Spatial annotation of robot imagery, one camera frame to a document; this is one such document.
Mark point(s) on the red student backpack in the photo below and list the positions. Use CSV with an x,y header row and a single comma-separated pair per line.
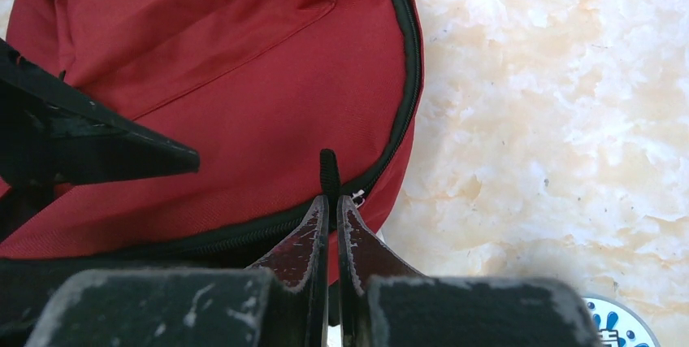
x,y
257,87

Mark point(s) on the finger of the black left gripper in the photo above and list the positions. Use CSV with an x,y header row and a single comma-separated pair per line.
x,y
52,134

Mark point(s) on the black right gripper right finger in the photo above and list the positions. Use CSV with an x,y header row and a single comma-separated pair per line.
x,y
386,302

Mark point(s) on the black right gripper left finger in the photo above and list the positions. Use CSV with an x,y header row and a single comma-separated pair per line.
x,y
280,300

